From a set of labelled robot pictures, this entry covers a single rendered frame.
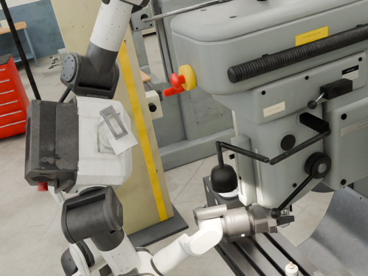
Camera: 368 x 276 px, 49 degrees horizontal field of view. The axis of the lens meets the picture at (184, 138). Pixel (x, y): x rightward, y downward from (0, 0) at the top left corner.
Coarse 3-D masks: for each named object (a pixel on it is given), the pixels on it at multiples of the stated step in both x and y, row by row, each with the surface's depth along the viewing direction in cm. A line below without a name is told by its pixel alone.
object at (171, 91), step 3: (171, 87) 107; (180, 87) 107; (165, 90) 106; (168, 90) 106; (171, 90) 106; (174, 90) 106; (177, 90) 106; (180, 90) 107; (183, 90) 108; (165, 93) 106; (168, 93) 106; (171, 93) 106; (174, 93) 106; (177, 93) 107; (165, 96) 107
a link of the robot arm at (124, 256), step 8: (128, 240) 121; (120, 248) 116; (128, 248) 119; (136, 248) 132; (144, 248) 132; (104, 256) 117; (112, 256) 116; (120, 256) 117; (128, 256) 119; (136, 256) 124; (112, 264) 119; (120, 264) 119; (128, 264) 120; (136, 264) 123; (120, 272) 121; (128, 272) 121; (136, 272) 122
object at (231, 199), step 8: (208, 176) 169; (208, 184) 164; (208, 192) 166; (216, 192) 158; (232, 192) 154; (208, 200) 171; (216, 200) 155; (224, 200) 153; (232, 200) 152; (232, 208) 152; (248, 208) 154; (232, 240) 158
